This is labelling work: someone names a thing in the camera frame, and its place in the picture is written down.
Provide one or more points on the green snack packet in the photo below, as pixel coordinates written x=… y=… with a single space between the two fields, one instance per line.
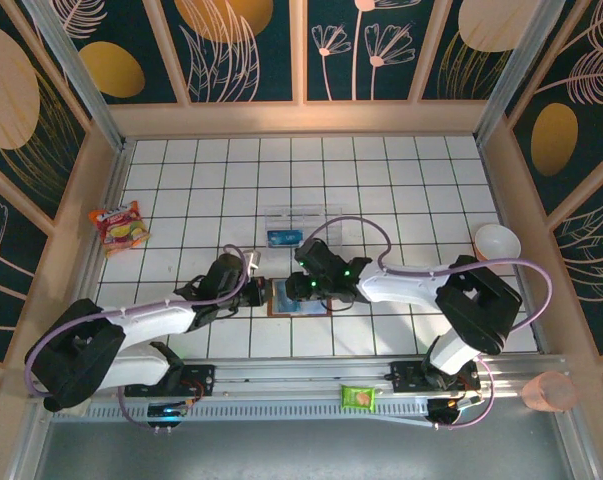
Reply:
x=357 y=397

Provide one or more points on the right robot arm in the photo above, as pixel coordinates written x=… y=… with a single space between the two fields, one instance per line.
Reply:
x=406 y=285

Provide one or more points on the clear acrylic box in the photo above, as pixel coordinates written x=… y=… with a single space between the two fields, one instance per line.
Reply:
x=281 y=217

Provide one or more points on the white plastic block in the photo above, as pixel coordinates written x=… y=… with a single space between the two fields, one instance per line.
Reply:
x=82 y=410

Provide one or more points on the blue credit card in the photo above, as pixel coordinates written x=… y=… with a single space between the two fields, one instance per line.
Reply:
x=301 y=307

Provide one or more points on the right controller board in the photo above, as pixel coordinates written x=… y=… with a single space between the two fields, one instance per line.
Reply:
x=448 y=412

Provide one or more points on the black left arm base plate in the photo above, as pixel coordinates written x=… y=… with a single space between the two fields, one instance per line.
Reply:
x=201 y=377

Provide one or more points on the black round knob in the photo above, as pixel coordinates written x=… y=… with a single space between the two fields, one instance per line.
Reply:
x=56 y=405

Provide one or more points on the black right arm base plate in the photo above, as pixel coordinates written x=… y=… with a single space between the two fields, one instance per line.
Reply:
x=406 y=377

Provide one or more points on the left controller board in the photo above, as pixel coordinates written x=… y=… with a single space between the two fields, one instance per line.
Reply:
x=167 y=417

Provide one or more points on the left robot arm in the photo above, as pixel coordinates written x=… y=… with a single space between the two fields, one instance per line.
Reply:
x=151 y=320

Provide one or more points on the aluminium frame post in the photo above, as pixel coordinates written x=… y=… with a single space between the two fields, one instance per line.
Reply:
x=518 y=70
x=81 y=80

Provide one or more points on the blue VIP card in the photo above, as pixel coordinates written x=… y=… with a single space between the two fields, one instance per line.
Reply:
x=283 y=239

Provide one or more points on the controller board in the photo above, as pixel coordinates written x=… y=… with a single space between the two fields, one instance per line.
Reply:
x=448 y=412
x=167 y=417

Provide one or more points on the brown leather card holder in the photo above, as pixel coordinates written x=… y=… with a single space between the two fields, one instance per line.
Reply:
x=273 y=310

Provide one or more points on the white bowl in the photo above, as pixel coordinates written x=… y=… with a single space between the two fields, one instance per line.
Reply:
x=498 y=240

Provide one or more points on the aluminium mounting rail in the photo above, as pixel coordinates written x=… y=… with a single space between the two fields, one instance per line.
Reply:
x=291 y=377

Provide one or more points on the red snack packet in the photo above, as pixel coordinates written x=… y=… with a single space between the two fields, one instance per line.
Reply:
x=121 y=230

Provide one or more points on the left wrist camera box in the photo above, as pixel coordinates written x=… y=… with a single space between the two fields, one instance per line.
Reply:
x=252 y=257

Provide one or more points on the pink plastic cup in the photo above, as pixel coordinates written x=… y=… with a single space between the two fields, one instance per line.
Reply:
x=551 y=392

